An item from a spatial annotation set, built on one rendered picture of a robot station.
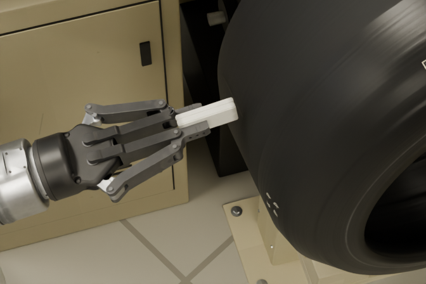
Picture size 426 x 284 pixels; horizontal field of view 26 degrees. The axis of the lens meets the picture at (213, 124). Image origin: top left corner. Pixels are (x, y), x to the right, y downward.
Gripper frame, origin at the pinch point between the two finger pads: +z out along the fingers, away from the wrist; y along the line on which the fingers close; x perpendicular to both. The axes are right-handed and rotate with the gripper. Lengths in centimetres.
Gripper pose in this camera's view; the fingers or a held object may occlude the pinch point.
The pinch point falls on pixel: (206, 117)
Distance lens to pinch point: 107.7
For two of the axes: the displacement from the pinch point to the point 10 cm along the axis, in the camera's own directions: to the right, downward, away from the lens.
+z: 9.5, -3.1, 0.3
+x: 1.3, 4.9, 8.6
